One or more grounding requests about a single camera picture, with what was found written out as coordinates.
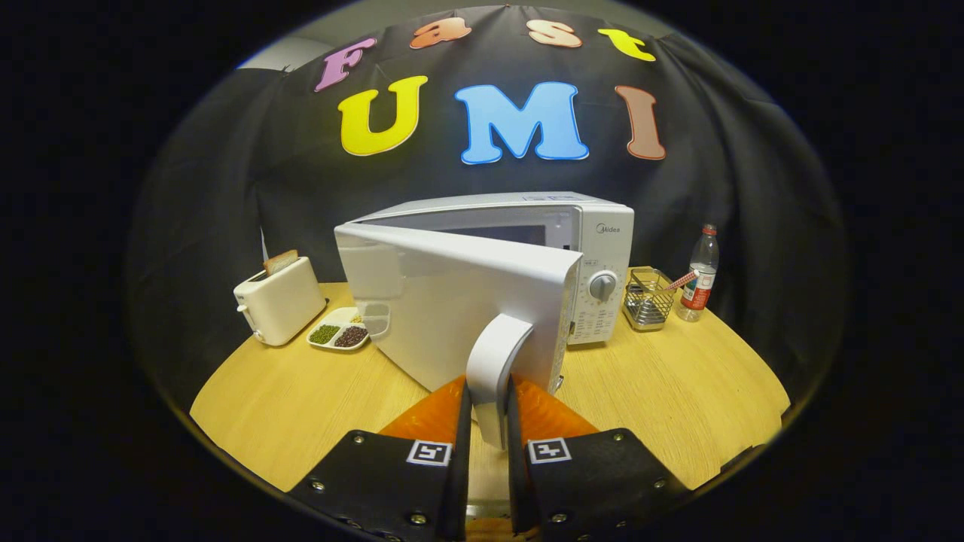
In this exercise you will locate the clear red label water bottle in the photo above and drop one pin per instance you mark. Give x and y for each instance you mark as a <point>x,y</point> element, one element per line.
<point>700,293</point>

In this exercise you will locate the red checked straw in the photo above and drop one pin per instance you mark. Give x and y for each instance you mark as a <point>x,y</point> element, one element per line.
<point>681,281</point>

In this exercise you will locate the white divided bean dish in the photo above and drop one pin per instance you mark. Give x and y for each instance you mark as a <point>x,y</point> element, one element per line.
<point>325,335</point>

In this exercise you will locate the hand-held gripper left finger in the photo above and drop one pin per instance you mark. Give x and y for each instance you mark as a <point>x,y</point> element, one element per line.
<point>461,482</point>

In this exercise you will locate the brown toast slice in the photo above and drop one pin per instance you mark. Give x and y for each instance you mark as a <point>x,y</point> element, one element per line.
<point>280,263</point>

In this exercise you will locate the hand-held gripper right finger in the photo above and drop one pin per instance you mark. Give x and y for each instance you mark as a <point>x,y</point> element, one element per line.
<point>518,489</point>

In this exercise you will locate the white microwave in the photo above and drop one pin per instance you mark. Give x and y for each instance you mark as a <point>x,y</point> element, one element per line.
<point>452,301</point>

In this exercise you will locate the cream toaster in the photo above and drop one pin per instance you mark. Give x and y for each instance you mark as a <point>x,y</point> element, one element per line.
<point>282,301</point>

